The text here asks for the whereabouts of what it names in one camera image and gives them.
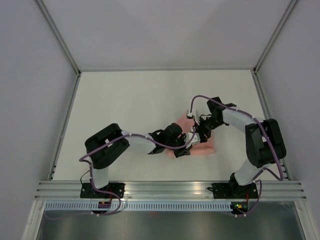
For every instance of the pink cloth napkin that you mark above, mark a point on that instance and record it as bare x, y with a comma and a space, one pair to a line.
203, 148

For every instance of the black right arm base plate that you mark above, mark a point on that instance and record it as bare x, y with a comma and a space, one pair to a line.
228, 191

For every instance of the aluminium right corner post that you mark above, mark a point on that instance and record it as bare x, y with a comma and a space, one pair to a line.
275, 34

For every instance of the aluminium front rail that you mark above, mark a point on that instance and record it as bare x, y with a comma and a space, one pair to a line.
169, 191

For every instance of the white slotted cable duct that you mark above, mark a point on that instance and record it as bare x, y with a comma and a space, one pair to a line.
215, 206

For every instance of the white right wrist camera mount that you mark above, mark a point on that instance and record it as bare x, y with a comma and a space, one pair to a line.
194, 115

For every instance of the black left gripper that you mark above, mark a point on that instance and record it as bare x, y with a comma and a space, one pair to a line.
183, 151

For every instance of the aluminium right side rail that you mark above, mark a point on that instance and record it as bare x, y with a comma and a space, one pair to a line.
267, 114

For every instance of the aluminium left side rail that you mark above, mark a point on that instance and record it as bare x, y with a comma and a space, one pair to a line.
61, 135

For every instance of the aluminium left corner post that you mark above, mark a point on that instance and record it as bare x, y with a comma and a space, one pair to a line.
57, 35

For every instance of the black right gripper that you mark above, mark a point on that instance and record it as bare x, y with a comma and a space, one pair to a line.
201, 131

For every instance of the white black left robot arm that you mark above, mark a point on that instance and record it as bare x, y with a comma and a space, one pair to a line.
106, 146

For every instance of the aluminium rail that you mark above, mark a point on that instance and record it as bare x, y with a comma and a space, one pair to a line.
267, 114
61, 135
169, 191

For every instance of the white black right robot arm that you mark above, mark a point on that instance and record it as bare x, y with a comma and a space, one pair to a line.
264, 146

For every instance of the aluminium corner post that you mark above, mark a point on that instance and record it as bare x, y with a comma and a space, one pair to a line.
57, 35
275, 34

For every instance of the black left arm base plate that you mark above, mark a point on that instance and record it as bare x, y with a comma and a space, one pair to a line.
112, 190

